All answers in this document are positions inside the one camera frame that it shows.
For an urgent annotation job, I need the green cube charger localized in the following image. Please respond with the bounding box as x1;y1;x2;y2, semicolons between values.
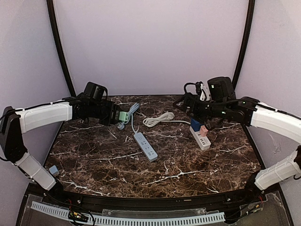
119;111;130;124

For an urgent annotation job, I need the dark blue cube plug adapter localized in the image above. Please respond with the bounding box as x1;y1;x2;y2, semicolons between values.
190;118;204;132

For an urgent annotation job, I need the white cable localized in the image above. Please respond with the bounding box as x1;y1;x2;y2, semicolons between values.
143;112;191;128

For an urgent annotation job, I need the pink cube charger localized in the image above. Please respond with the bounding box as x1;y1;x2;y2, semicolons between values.
199;125;208;137

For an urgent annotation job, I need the white power strip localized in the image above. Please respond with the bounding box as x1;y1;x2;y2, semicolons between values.
190;127;211;150

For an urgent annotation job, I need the light blue power strip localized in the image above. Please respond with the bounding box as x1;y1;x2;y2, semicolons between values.
134;132;158;162

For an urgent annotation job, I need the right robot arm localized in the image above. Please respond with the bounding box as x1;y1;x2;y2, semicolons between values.
173;93;301;191

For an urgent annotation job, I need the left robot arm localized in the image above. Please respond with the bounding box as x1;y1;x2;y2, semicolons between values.
0;94;121;191

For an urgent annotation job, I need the light blue cube charger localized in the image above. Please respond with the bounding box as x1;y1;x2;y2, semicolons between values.
49;165;60;177

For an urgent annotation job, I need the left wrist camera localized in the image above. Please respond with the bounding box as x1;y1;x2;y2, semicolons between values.
84;82;108;101

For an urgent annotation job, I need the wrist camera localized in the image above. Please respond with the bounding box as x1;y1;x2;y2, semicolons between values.
84;82;108;101
207;77;236;102

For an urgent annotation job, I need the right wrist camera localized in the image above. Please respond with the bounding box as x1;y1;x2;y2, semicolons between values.
207;77;236;102

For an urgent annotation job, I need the black front rail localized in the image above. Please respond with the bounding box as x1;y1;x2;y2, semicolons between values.
23;183;280;212

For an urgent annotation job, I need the right black frame post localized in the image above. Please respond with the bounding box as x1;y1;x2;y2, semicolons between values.
232;0;255;89

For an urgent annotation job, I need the black frame post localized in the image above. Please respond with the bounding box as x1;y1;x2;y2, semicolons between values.
46;0;76;97
232;0;255;89

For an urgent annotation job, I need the white slotted cable duct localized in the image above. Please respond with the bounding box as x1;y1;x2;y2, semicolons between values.
31;201;225;226

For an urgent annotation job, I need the left black frame post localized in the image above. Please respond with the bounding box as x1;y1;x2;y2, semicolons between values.
46;0;76;97

